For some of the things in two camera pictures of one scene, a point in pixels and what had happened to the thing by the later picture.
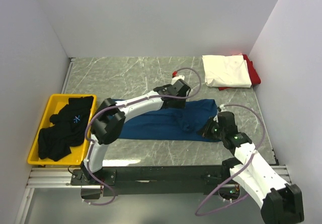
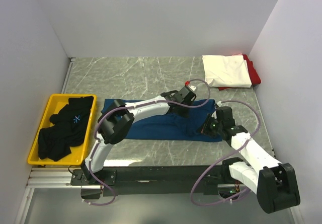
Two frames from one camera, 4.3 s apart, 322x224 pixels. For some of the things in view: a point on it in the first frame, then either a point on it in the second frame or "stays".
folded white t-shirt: (226, 71) stays
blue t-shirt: (182, 124) stays
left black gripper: (181, 104) to (184, 115)
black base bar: (207, 179) stays
